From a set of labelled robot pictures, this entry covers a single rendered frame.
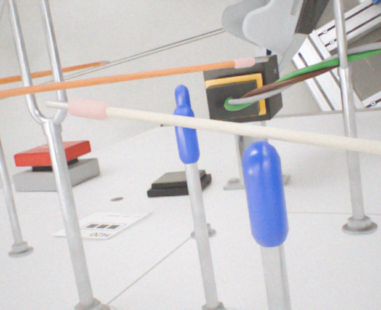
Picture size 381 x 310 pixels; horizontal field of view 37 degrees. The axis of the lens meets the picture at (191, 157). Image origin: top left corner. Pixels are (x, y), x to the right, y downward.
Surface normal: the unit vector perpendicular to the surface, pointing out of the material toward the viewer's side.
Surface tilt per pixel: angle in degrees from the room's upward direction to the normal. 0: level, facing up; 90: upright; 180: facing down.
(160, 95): 0
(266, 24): 75
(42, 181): 41
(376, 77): 0
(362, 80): 0
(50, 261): 49
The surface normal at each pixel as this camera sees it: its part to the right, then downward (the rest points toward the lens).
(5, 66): -0.44, -0.44
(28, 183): -0.45, 0.25
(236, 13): 0.40, 0.29
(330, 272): -0.15, -0.97
